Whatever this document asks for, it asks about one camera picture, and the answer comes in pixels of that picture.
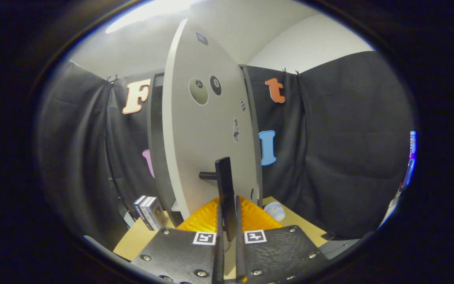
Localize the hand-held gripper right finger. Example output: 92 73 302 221
234 195 331 284

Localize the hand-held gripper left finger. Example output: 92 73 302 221
130 196 225 284

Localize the white blue cosmetic tube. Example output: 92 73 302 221
264 202 287 222

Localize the black door handle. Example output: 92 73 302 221
198 156 239 242

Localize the dark grey cabinet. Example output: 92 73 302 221
147 65 264 228

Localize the black backdrop cloth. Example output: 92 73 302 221
37 50 415 242

